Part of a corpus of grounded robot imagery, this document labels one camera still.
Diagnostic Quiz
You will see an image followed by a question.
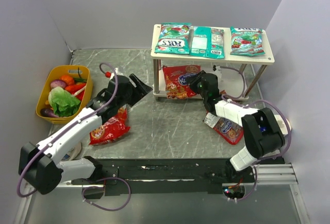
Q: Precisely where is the purple toy eggplant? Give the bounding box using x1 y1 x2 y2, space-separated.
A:
40 108 59 118

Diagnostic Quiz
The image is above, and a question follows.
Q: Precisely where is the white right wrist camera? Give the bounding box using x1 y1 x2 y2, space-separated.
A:
212 65 222 80

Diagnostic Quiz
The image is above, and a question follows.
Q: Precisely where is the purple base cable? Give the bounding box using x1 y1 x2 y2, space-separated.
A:
81 176 132 212

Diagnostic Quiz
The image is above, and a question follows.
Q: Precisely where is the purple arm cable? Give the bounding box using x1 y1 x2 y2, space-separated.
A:
219 65 292 201
16 62 119 198

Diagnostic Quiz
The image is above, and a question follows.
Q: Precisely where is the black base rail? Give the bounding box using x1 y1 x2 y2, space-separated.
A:
61 157 258 195

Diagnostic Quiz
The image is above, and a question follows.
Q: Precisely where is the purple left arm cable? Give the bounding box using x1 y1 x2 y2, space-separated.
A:
16 62 119 198

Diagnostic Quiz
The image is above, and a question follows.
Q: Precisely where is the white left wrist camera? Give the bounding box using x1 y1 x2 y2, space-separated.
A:
114 67 124 76

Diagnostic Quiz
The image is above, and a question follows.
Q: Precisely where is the orange toy pumpkin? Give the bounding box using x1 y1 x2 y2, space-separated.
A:
60 75 75 86

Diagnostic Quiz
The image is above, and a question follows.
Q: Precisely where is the green toy lettuce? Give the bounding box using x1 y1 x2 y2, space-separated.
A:
48 87 80 117

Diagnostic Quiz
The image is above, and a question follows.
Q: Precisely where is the red toy carrot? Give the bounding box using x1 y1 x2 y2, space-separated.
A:
65 83 86 94

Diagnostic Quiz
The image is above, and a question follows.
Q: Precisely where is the yellow plastic basket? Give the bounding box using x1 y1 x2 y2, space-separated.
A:
36 65 93 125

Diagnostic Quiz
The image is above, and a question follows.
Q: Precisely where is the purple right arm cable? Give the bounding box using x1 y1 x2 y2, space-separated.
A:
219 65 292 201

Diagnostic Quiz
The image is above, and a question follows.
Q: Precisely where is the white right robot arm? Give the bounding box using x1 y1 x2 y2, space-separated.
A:
187 71 292 172

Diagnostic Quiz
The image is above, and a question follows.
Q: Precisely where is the white cloth bag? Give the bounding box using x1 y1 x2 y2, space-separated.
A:
62 142 82 161

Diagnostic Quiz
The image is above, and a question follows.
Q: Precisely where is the purple toy onion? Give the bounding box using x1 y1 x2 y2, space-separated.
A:
50 79 67 89

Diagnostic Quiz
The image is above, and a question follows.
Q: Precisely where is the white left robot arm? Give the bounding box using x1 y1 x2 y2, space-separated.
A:
19 74 153 195

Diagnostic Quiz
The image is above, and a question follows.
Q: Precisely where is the teal mint candy bag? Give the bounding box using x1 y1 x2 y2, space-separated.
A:
230 26 265 57

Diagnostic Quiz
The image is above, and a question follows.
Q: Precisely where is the white two-tier shelf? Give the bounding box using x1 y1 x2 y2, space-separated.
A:
151 23 275 100

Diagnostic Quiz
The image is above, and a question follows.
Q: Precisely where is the teal candy bag back side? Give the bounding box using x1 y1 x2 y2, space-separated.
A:
190 26 225 59

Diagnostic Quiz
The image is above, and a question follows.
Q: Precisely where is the teal Fox's candy bag front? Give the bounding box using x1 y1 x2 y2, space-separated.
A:
155 23 191 55

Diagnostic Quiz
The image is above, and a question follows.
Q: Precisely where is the red candy bag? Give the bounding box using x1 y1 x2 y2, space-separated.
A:
203 113 243 145
89 105 130 146
162 64 201 99

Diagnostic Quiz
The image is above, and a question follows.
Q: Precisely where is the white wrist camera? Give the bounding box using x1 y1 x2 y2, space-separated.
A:
114 67 124 76
212 65 222 80

